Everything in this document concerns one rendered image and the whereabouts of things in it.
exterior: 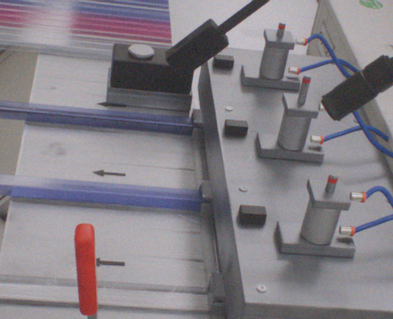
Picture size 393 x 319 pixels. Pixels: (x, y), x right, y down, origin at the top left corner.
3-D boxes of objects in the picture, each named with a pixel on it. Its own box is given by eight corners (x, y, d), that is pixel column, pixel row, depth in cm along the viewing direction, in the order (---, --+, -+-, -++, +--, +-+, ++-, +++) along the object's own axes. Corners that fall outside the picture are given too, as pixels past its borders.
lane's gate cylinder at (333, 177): (322, 205, 54) (330, 177, 53) (320, 199, 55) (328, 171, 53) (331, 206, 54) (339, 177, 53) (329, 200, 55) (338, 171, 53)
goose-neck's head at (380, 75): (322, 108, 47) (390, 62, 46) (316, 92, 49) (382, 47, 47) (339, 128, 48) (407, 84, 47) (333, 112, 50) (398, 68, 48)
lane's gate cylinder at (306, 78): (297, 104, 63) (304, 77, 61) (296, 100, 63) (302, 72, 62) (305, 104, 63) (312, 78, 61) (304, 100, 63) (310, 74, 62)
